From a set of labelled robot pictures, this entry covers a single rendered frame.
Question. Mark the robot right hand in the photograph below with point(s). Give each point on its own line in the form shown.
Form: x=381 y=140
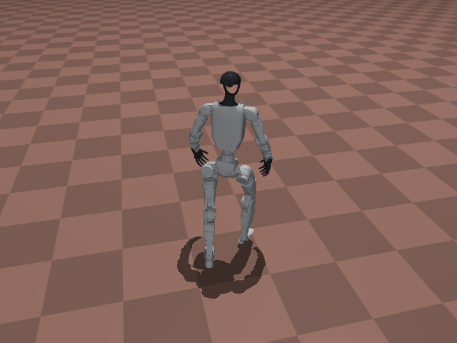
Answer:
x=266 y=166

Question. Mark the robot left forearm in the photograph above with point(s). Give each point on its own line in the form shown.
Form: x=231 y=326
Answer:
x=194 y=143

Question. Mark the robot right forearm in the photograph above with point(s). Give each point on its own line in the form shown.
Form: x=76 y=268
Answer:
x=266 y=151

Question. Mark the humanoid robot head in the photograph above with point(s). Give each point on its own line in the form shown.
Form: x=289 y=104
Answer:
x=230 y=78

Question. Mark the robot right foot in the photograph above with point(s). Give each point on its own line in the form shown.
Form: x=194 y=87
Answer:
x=250 y=231

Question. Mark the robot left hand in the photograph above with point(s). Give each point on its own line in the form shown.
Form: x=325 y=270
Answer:
x=198 y=156

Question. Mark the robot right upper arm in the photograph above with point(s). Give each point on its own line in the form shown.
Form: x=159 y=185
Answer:
x=252 y=115

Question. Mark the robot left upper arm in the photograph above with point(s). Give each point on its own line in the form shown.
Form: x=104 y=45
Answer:
x=200 y=120

